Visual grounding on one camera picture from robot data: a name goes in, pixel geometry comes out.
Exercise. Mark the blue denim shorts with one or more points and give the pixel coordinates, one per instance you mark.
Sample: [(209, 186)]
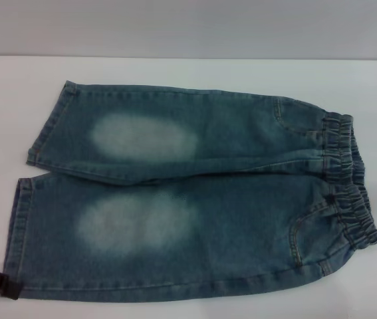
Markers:
[(208, 216)]

